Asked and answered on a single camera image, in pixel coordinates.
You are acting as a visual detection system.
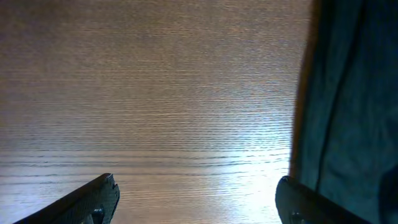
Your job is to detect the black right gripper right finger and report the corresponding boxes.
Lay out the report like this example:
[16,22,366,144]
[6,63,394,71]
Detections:
[275,175,369,224]

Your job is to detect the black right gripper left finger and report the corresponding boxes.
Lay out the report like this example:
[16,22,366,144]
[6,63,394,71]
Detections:
[15,173,120,224]

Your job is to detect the black folded garment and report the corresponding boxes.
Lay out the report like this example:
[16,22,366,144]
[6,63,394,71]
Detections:
[290,0,397,223]

